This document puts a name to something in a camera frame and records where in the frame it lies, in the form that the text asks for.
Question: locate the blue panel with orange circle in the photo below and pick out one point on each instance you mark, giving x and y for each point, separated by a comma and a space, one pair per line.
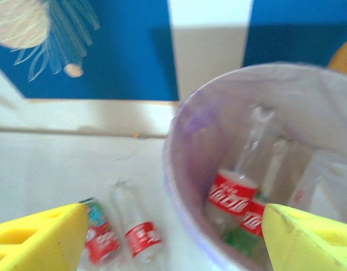
289, 28

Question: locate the green label plastic bottle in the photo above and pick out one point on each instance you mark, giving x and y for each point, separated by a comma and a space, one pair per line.
241, 240

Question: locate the red label cola bottle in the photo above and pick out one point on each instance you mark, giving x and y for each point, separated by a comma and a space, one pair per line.
253, 217
232, 194
142, 238

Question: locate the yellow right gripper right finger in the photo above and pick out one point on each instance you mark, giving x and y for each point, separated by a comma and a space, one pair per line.
308, 242

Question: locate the white waste bin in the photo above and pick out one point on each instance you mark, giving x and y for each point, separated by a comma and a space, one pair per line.
218, 113

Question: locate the blue panel with beige circle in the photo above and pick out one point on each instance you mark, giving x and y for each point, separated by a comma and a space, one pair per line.
128, 56

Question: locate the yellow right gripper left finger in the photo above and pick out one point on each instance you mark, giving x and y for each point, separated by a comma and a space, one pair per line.
35, 245

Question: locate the white plastic bin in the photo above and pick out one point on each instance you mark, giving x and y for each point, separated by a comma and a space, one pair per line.
184, 214

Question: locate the red and teal label bottle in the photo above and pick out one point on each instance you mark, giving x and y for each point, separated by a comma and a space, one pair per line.
101, 242

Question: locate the white label plastic bottle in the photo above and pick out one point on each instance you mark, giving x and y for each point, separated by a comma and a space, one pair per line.
325, 192

